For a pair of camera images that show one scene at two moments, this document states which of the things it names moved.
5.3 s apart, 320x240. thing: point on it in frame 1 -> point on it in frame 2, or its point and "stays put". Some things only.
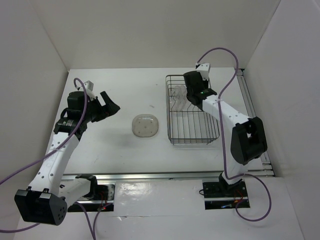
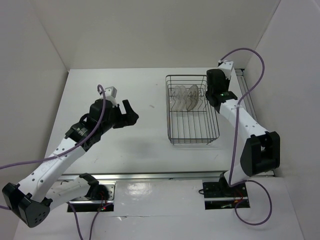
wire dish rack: (187, 123) stays put
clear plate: (177, 100) stays put
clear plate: (183, 94) stays put
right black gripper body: (206, 83) -> (227, 82)
